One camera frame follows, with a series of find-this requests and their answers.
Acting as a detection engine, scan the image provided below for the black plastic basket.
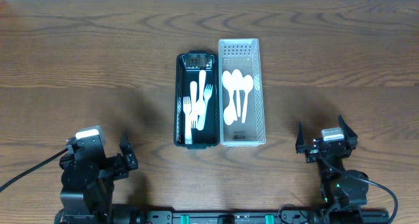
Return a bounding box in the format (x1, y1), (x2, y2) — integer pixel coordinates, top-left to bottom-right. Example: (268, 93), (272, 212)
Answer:
(173, 51), (219, 149)

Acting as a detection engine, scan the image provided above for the white plastic fork top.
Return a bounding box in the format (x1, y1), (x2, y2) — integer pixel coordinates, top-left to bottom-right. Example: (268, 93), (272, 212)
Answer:
(196, 84), (213, 131)

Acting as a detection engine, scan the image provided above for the clear plastic basket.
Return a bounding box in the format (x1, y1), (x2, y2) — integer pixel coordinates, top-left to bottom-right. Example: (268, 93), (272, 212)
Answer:
(219, 39), (266, 147)

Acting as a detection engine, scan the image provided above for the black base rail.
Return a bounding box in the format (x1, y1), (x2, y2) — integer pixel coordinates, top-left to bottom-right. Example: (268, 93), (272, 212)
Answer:
(111, 204), (390, 224)

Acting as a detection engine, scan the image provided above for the white plastic fork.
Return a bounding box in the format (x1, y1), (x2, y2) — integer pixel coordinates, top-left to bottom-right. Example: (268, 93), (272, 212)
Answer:
(196, 84), (213, 131)
(190, 81), (198, 129)
(183, 96), (192, 144)

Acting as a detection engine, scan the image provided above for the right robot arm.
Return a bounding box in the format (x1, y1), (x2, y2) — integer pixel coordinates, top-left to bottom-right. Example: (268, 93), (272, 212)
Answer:
(295, 116), (369, 223)

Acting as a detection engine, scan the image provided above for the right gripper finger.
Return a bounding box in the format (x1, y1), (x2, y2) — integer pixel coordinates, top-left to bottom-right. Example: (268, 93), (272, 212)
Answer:
(295, 121), (306, 153)
(338, 115), (358, 141)

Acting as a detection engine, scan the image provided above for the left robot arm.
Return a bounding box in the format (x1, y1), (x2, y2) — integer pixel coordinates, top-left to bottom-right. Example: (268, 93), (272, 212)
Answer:
(54, 135), (145, 224)

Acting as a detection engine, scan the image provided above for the white plastic spoon crossing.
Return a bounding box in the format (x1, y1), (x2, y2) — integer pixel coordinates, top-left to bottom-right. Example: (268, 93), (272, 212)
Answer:
(232, 69), (243, 117)

